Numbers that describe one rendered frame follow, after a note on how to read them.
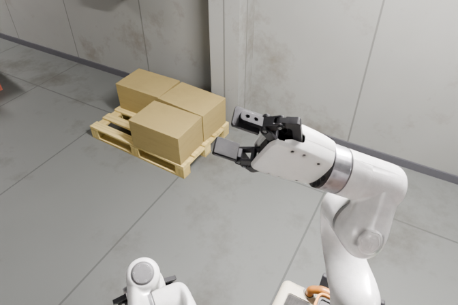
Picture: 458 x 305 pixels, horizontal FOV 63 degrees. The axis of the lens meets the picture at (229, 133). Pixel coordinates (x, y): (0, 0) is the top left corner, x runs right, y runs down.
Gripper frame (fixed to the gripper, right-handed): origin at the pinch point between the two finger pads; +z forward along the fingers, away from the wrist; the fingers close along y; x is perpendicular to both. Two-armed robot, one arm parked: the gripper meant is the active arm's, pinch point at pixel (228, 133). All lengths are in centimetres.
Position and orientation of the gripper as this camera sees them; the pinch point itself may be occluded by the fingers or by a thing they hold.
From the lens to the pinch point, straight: 55.0
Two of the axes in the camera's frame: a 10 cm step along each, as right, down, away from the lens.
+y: 3.1, -4.6, -8.3
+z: -9.3, -3.1, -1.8
